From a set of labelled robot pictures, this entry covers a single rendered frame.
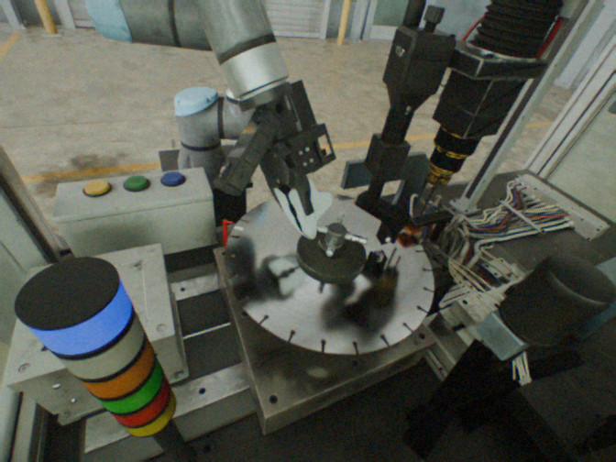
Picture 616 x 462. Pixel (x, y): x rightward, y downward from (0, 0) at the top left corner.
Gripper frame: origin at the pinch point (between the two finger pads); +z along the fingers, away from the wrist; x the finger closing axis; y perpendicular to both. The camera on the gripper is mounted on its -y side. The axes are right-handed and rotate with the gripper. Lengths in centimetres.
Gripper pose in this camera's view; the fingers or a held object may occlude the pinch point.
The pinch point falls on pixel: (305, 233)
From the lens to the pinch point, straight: 46.2
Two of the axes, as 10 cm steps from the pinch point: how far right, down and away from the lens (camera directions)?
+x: -5.7, -1.6, 8.0
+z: 3.5, 8.4, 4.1
